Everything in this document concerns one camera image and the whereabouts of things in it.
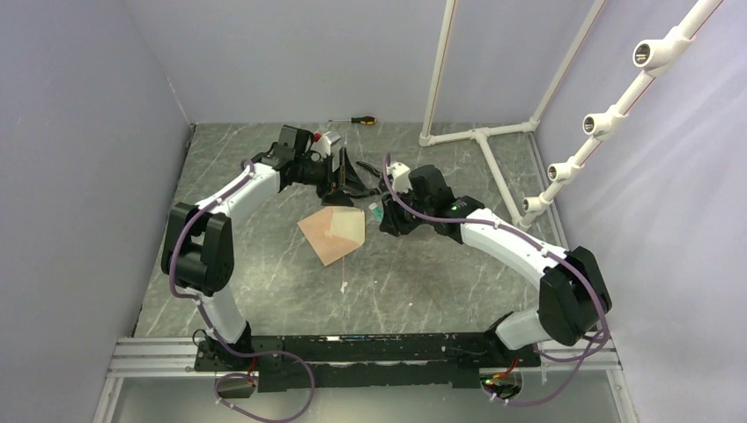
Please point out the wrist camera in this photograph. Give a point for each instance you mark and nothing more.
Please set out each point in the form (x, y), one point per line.
(398, 176)
(327, 144)

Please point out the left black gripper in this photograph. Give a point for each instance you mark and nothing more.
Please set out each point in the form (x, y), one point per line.
(337, 182)

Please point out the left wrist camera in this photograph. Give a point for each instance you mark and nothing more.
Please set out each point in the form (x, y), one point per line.
(327, 144)

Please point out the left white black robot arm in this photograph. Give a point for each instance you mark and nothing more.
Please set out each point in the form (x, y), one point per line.
(198, 253)

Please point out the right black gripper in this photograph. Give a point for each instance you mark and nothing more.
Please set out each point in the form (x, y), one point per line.
(393, 222)

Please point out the black pliers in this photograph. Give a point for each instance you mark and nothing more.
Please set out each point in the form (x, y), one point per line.
(378, 177)

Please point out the brown paper envelope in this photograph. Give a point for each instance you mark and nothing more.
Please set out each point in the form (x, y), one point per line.
(334, 232)

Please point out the green white glue stick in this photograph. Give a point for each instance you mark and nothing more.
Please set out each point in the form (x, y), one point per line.
(377, 211)

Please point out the aluminium frame rail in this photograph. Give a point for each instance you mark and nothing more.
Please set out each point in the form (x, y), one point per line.
(176, 357)

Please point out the yellow black screwdriver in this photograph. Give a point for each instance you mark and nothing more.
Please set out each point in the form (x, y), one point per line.
(361, 120)

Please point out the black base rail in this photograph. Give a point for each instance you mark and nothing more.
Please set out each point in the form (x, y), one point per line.
(456, 359)

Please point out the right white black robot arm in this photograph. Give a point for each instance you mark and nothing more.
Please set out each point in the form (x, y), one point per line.
(572, 295)

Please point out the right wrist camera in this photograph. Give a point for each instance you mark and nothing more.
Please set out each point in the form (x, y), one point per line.
(398, 176)

